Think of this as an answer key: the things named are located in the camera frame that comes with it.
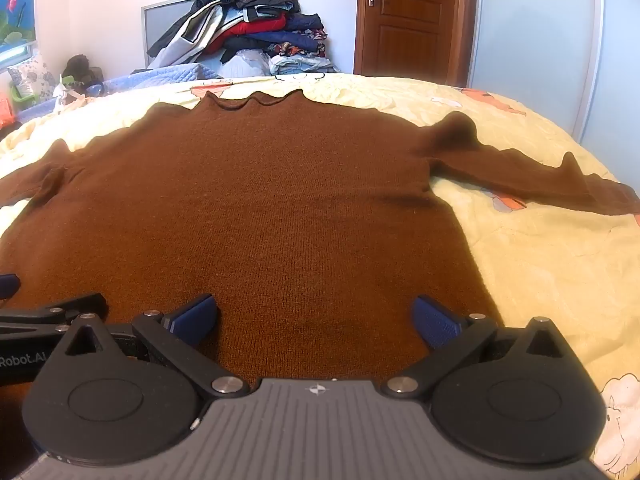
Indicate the brown knit sweater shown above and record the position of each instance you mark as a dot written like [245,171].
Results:
[280,200]

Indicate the orange cloth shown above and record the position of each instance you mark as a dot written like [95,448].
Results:
[5,115]

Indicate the brown wooden door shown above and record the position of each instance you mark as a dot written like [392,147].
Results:
[410,20]

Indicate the floral pillow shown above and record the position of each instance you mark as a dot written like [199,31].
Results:
[30,77]

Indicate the white crumpled tissue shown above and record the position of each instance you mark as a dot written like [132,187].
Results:
[67,92]

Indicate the blue quilted blanket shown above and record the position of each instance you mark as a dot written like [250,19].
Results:
[165,74]

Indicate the wall poster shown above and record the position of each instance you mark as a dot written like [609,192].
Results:
[15,10]

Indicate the yellow printed blanket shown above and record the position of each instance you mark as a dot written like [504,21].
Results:
[540,270]

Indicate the dark plush toy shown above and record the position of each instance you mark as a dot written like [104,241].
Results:
[77,66]

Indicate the white window frame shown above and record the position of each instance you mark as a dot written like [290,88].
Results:
[15,52]

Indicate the white sliding wardrobe door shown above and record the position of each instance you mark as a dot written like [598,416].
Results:
[540,35]

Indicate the pile of clothes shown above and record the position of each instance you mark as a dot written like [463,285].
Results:
[250,25]

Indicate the grey framed panel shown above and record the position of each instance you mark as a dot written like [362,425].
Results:
[160,25]

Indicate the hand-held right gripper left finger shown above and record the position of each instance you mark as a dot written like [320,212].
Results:
[194,314]

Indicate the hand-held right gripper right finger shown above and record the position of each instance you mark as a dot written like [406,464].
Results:
[434,324]

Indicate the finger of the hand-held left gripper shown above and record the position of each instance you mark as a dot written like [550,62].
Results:
[60,309]
[9,287]

